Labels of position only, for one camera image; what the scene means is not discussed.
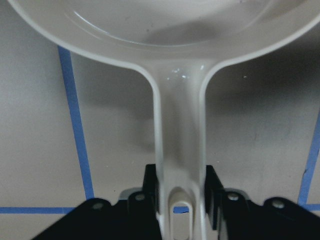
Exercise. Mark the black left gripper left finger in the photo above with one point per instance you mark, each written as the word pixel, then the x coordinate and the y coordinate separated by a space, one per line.
pixel 133 218

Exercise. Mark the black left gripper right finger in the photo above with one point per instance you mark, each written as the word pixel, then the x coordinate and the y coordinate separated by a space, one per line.
pixel 235 217

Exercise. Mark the beige plastic dustpan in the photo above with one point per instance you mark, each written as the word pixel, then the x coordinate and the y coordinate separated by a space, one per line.
pixel 177 45

